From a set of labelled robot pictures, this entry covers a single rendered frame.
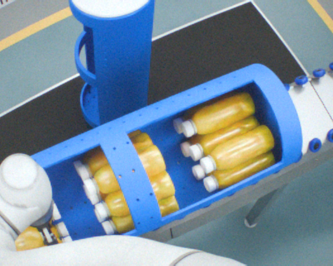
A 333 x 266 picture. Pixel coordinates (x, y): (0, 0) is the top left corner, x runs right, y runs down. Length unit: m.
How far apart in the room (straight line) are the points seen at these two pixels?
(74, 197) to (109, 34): 0.54
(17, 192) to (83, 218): 0.60
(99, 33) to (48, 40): 1.15
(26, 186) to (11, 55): 2.00
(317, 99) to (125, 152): 0.73
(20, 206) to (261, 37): 2.01
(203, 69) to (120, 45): 0.86
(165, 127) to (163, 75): 1.08
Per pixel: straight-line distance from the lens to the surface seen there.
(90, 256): 0.83
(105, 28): 1.82
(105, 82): 2.13
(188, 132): 1.50
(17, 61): 2.95
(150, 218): 1.39
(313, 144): 1.72
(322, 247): 2.69
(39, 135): 2.57
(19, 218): 1.05
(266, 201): 2.26
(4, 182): 1.02
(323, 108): 1.84
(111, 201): 1.42
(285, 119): 1.45
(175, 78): 2.67
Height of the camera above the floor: 2.49
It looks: 66 degrees down
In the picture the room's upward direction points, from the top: 8 degrees clockwise
